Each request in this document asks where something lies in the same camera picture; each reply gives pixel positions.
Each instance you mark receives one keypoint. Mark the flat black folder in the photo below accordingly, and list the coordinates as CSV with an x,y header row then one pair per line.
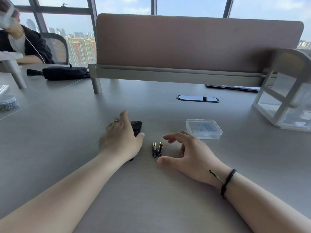
x,y
233,88

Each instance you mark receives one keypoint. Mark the person's right forearm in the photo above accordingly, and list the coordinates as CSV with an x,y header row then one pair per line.
x,y
262,206

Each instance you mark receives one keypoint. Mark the clear plastic lidded box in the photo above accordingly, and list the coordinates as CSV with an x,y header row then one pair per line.
x,y
204,128

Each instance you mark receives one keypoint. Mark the grey mesh office chair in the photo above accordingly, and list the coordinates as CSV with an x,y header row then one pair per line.
x,y
59,49

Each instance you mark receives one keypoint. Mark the person's left thumb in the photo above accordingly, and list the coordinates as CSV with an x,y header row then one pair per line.
x,y
140,137

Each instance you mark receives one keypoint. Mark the white desktop shelf rack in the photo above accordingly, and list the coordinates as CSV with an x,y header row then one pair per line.
x,y
284,94

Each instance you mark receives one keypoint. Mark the black remote control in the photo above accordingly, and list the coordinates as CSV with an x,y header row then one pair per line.
x,y
136,126

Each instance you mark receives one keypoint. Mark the white desk riser stand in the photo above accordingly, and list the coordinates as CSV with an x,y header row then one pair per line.
x,y
14,67

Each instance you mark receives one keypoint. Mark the person's right thumb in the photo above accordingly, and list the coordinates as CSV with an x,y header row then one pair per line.
x,y
167,160

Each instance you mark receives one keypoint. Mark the person's right hand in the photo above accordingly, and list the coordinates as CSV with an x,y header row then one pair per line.
x,y
199,160

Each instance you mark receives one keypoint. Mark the black fabric pouch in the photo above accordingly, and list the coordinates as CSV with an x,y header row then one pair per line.
x,y
63,73

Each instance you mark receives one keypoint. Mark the clear container of beads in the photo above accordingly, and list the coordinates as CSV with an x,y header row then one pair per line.
x,y
7,101

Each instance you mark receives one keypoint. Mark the black and gold battery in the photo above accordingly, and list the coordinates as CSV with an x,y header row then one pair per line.
x,y
160,148
154,149

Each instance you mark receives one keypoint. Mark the person's left forearm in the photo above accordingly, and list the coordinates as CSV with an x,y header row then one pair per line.
x,y
60,196

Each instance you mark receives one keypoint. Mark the brown desk divider panel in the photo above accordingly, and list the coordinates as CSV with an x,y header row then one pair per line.
x,y
194,43

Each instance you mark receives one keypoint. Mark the person's left hand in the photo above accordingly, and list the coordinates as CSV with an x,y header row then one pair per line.
x,y
121,143

